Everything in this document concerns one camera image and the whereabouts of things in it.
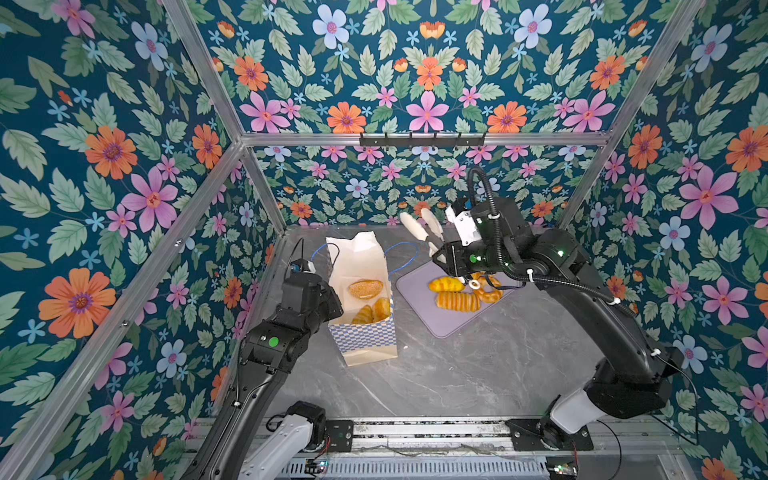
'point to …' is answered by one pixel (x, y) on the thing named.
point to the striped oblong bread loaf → (459, 301)
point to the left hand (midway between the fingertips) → (339, 287)
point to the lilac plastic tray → (413, 287)
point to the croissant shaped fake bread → (364, 316)
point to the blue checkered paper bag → (363, 256)
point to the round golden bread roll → (365, 289)
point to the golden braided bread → (491, 296)
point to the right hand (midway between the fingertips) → (438, 253)
